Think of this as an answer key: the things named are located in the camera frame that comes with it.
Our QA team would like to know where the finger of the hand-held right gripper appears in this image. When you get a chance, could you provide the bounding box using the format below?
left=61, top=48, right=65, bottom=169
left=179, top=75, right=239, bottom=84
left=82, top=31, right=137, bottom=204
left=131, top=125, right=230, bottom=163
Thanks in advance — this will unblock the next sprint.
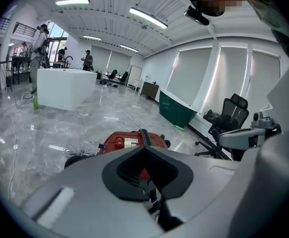
left=218, top=127, right=267, bottom=151

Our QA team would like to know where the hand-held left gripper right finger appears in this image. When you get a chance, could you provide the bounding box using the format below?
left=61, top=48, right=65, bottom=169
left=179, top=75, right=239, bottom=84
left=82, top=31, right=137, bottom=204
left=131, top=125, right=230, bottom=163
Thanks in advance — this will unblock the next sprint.
left=145, top=146, right=241, bottom=225

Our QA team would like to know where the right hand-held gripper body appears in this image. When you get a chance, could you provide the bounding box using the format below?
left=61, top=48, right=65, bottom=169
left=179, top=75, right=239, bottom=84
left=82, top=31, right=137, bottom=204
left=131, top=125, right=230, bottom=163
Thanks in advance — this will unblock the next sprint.
left=250, top=110, right=283, bottom=136

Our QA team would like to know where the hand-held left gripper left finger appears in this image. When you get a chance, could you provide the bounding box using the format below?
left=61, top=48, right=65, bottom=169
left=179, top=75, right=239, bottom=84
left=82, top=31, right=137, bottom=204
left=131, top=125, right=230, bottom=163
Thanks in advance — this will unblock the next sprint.
left=20, top=146, right=165, bottom=238

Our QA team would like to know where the red vacuum cleaner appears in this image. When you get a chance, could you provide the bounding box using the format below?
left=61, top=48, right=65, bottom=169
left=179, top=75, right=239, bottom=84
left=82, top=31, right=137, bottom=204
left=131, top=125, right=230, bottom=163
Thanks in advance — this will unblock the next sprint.
left=98, top=129, right=172, bottom=180

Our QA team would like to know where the black mesh office chair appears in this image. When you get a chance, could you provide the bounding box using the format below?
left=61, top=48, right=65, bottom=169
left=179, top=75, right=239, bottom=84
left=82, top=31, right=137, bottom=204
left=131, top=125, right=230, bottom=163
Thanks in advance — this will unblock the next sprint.
left=194, top=93, right=250, bottom=161

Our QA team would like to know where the dark bag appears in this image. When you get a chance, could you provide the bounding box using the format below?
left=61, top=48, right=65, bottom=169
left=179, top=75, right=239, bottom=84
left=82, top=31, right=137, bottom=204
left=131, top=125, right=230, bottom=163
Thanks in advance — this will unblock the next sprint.
left=203, top=109, right=222, bottom=124

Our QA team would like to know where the grey window blind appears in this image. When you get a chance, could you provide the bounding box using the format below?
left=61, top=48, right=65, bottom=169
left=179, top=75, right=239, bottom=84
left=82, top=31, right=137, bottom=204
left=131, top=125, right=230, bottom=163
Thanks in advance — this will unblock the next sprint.
left=245, top=49, right=281, bottom=114
left=203, top=46, right=248, bottom=114
left=166, top=47, right=213, bottom=107

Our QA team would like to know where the person's white jacket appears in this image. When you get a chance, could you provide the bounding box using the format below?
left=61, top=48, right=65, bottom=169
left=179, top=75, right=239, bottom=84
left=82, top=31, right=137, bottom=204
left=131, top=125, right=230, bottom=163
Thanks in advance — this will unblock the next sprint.
left=227, top=0, right=289, bottom=238

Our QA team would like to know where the green bathtub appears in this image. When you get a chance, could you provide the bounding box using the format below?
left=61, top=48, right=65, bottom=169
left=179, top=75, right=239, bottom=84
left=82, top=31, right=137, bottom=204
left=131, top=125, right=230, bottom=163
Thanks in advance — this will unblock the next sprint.
left=158, top=89, right=199, bottom=129

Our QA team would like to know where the dark wooden cabinet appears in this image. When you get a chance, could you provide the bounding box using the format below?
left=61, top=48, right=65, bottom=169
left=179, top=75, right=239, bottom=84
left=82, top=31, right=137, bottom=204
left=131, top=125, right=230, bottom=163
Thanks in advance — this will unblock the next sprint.
left=140, top=81, right=160, bottom=101

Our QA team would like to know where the white rectangular bathtub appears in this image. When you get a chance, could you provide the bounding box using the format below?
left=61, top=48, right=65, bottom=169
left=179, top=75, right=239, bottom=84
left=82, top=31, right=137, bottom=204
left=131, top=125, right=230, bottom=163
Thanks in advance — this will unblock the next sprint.
left=36, top=68, right=98, bottom=112

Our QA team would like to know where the white door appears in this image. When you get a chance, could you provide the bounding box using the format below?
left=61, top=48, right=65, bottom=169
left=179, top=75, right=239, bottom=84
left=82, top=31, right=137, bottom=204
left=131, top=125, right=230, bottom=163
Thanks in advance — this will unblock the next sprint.
left=129, top=65, right=143, bottom=81

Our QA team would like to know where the small black office chair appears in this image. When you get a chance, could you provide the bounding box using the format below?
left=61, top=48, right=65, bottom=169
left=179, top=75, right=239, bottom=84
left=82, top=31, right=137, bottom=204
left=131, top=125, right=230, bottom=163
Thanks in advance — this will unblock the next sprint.
left=106, top=69, right=118, bottom=81
left=118, top=71, right=129, bottom=85

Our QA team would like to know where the long ceiling light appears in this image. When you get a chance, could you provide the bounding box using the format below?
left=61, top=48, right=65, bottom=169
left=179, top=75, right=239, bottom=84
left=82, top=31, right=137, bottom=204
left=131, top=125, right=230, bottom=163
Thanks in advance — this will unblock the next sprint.
left=82, top=34, right=103, bottom=42
left=119, top=44, right=139, bottom=53
left=55, top=0, right=91, bottom=7
left=129, top=7, right=169, bottom=30

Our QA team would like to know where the black faucet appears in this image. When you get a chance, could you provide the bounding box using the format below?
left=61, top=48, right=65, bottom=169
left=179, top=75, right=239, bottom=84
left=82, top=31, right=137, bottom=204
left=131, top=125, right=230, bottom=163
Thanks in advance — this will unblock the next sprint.
left=63, top=56, right=74, bottom=69

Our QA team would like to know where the dark display table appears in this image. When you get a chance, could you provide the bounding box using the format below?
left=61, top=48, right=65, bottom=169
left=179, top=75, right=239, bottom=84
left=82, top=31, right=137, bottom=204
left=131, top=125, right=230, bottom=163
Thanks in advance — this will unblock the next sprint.
left=9, top=55, right=32, bottom=85

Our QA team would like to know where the black metal railing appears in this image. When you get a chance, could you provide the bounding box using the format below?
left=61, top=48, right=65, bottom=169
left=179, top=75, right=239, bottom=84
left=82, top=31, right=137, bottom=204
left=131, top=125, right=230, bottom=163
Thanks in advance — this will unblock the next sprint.
left=12, top=21, right=38, bottom=38

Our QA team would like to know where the black vacuum hose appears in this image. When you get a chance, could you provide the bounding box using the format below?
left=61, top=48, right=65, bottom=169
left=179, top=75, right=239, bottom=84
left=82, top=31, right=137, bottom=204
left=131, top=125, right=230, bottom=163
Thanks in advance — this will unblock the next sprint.
left=63, top=154, right=185, bottom=232

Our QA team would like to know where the coiled grey cable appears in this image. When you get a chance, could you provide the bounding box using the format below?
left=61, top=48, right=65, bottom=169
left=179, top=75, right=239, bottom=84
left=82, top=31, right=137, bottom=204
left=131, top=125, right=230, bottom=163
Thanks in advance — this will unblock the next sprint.
left=61, top=144, right=97, bottom=158

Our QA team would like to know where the thin white floor cable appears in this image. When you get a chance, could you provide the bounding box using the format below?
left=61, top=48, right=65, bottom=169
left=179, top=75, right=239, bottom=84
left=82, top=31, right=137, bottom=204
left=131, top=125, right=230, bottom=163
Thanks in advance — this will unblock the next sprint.
left=109, top=93, right=145, bottom=131

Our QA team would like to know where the black head camera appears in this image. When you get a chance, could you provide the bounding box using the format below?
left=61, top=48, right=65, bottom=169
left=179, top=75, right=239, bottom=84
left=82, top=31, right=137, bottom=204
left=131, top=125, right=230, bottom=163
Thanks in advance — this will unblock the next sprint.
left=183, top=0, right=226, bottom=26

